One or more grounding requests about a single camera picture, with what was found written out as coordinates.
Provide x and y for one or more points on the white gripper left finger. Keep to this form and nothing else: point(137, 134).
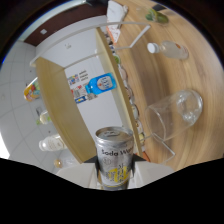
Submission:
point(78, 173)

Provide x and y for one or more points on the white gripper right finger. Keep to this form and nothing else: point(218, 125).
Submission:
point(150, 171)

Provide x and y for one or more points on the clear glass tumbler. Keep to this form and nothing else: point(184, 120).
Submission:
point(173, 113)

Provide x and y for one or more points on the clear bottle with white cap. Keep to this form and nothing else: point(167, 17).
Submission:
point(170, 50)

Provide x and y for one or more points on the clear bottle with cork lid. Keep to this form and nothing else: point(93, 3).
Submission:
point(66, 162)

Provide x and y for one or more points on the clear bottle with green label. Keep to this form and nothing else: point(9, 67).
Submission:
point(44, 116)

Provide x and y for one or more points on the two-tier wooden shelf rack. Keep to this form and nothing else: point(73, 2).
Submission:
point(60, 100)

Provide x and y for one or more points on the blue liquid bottle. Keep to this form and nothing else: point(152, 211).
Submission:
point(101, 83)

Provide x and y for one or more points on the dark brown door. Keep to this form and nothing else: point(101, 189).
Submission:
point(66, 23)

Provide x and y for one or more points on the white cloth mat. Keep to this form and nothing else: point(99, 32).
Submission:
point(116, 16)

